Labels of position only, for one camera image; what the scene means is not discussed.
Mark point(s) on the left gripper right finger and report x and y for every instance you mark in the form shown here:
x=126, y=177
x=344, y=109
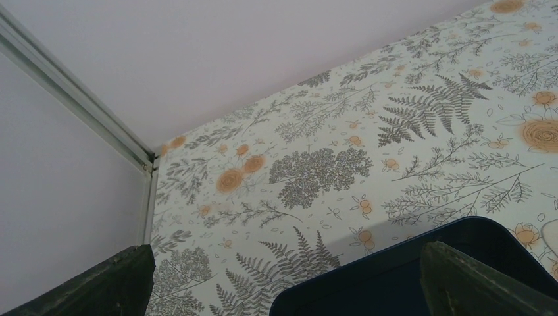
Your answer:
x=454, y=283

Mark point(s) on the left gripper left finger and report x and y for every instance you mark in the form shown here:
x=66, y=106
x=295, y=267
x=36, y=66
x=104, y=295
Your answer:
x=120, y=285

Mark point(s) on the dark blue plastic bin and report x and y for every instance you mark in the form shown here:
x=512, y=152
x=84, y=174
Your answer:
x=388, y=282

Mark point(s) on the floral patterned table mat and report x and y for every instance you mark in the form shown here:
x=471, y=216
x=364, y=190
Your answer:
x=456, y=120

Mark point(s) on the aluminium rail frame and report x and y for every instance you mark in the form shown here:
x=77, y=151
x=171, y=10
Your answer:
x=20, y=46

